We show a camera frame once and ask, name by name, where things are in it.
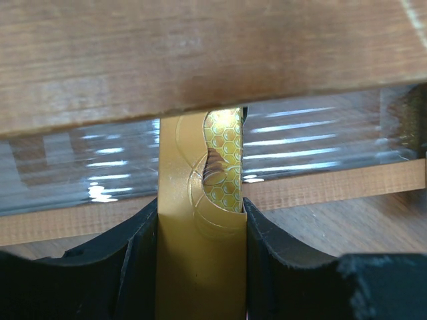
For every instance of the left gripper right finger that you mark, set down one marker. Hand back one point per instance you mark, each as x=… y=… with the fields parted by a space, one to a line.
x=287 y=279

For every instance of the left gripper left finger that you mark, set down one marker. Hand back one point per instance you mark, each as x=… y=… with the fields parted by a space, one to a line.
x=111 y=276

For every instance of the gold honeycomb toothpaste box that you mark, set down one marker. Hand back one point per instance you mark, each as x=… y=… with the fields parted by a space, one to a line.
x=201 y=244

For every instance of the orange wooden shelf rack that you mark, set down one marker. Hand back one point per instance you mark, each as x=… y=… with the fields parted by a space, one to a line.
x=68 y=64

